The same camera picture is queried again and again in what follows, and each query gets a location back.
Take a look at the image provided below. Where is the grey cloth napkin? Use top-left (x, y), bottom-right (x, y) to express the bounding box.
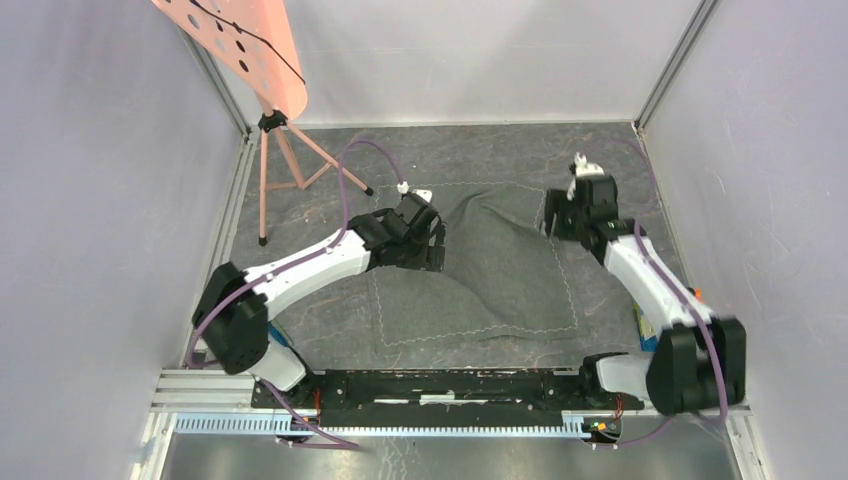
top-left (371, 181), bottom-right (581, 350)

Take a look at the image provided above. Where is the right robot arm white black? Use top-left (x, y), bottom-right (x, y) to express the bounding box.
top-left (540, 174), bottom-right (747, 417)

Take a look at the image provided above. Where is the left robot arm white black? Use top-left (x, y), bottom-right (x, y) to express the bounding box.
top-left (192, 189), bottom-right (446, 408)

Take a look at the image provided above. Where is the blue toy brick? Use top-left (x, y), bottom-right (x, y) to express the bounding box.
top-left (637, 310), bottom-right (658, 352)

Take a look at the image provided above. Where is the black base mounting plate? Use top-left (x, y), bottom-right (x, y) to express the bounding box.
top-left (284, 368), bottom-right (645, 427)

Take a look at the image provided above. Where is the pink music stand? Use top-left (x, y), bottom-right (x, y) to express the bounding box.
top-left (154, 0), bottom-right (374, 246)

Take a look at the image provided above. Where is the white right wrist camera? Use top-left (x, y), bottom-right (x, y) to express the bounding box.
top-left (569, 152), bottom-right (606, 180)

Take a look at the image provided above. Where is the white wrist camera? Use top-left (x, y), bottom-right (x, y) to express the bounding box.
top-left (396, 182), bottom-right (433, 203)
top-left (569, 152), bottom-right (606, 180)

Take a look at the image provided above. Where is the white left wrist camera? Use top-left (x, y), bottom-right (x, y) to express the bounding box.
top-left (396, 182), bottom-right (433, 203)

